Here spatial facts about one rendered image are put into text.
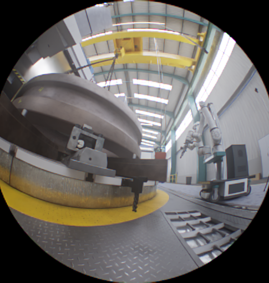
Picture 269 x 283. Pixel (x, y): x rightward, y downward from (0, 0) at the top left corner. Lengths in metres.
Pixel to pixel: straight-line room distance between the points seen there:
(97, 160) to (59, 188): 0.38
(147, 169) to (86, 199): 1.19
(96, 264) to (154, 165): 1.58
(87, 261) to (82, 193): 0.57
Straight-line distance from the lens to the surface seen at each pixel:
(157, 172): 1.69
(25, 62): 3.85
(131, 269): 0.42
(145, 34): 11.28
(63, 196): 0.84
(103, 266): 0.41
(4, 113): 1.36
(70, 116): 1.48
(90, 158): 0.64
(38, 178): 0.84
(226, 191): 1.58
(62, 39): 2.49
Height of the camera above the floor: 0.33
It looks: 21 degrees up
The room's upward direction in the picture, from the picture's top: 8 degrees clockwise
